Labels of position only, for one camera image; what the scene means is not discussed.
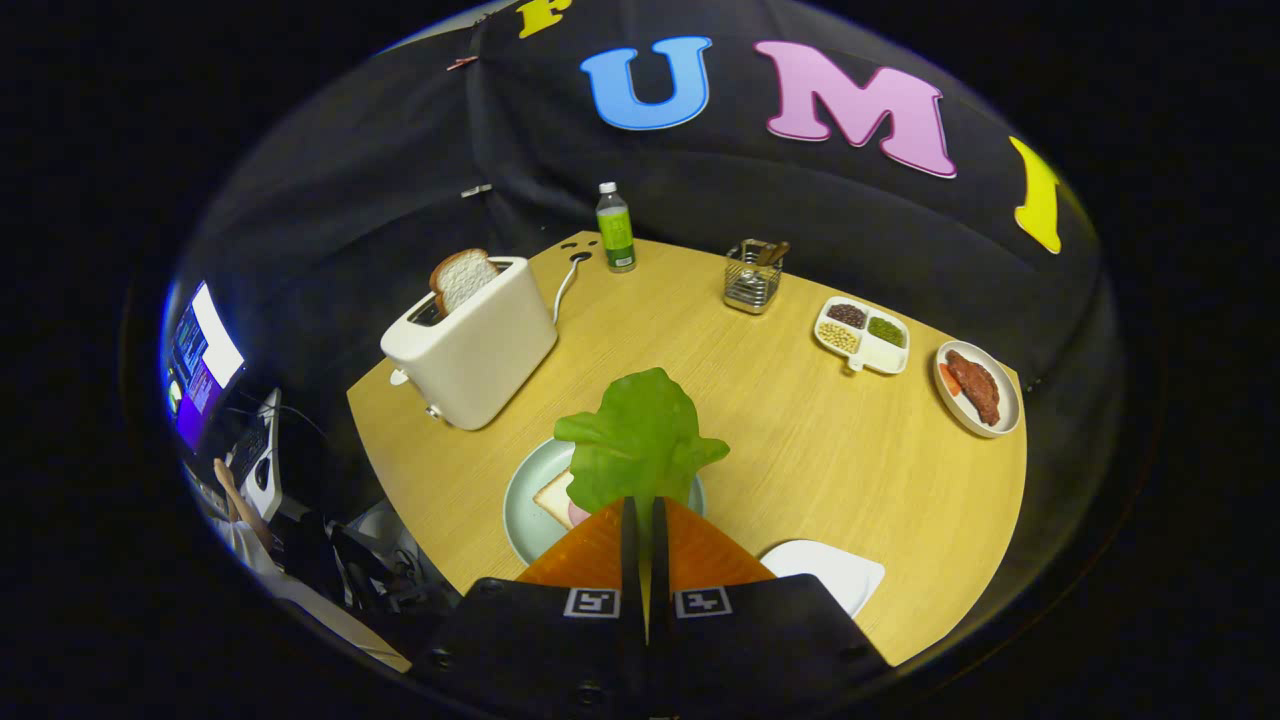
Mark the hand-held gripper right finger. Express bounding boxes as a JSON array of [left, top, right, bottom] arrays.
[[650, 497, 891, 720]]

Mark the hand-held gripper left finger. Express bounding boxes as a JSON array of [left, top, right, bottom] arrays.
[[410, 497, 646, 720]]

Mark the green lettuce leaf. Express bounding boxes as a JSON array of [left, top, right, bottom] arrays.
[[553, 367, 731, 641]]

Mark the toast bread slice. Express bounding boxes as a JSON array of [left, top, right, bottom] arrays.
[[430, 248, 501, 317]]

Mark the white bread slice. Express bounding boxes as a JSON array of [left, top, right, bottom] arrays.
[[532, 470, 591, 531]]

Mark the pale green round plate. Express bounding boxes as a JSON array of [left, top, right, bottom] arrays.
[[502, 437, 707, 567]]

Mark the white square plate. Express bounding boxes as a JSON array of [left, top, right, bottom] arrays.
[[758, 540, 887, 619]]

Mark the white toaster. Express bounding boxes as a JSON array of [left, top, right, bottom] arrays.
[[380, 256, 559, 432]]

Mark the white divided bean dish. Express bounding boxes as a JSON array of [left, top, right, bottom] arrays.
[[813, 296, 911, 376]]

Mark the green drink bottle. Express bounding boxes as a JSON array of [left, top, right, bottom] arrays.
[[596, 181, 638, 274]]

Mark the round white meat plate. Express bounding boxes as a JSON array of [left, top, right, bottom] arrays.
[[933, 340, 1023, 439]]

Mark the red meat slice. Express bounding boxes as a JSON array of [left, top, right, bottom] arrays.
[[945, 349, 1002, 426]]

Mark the computer monitor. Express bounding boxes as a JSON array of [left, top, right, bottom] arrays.
[[165, 282, 246, 451]]

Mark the metal wire utensil holder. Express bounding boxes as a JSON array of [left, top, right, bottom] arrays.
[[723, 238, 791, 316]]

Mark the white toaster cable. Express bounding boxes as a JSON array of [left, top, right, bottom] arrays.
[[551, 250, 593, 326]]

